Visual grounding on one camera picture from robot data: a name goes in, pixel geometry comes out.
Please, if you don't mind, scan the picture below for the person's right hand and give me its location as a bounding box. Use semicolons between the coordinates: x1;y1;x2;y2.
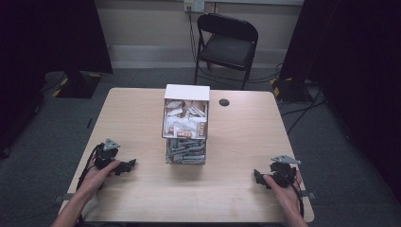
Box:
262;169;305;219

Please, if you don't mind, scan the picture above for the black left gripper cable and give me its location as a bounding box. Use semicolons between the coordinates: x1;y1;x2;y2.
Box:
76;143;106;192

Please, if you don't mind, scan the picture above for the pile of white brown packets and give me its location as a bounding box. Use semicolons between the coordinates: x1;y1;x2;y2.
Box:
163;99;208;140

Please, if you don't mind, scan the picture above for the dark curtain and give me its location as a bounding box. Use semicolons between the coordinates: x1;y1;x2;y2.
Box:
278;0;401;204

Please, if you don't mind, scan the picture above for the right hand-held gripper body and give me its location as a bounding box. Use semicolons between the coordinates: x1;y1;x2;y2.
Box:
269;154;303;189

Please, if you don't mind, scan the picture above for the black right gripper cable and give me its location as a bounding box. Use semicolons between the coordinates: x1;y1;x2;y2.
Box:
288;175;306;219

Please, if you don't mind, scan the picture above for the black folding chair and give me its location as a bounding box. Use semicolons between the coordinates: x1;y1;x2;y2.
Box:
193;12;259;91

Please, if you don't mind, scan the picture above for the black wall socket cable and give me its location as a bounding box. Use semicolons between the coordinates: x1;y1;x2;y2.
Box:
186;7;202;74

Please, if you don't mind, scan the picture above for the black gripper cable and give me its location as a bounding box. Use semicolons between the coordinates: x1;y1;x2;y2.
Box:
76;143;106;192
288;175;306;219

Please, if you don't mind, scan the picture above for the white two-tier box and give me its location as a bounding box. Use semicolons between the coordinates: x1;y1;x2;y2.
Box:
161;83;211;166

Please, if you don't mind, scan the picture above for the white wall socket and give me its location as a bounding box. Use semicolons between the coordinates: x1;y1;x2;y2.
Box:
183;0;206;13

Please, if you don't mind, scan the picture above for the grey table clamp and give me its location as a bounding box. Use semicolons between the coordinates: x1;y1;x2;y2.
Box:
300;189;317;201
52;192;75;204

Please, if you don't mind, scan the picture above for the black stand base striped tape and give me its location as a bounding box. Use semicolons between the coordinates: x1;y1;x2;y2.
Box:
44;70;104;99
269;77;314;103

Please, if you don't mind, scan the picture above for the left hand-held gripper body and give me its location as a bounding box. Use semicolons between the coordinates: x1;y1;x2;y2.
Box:
94;137;122;171

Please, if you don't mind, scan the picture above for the person's left hand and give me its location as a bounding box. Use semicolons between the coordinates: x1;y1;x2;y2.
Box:
77;159;122;202

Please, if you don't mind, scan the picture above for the black floor cable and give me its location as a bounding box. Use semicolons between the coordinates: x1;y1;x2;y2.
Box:
277;62;327;135

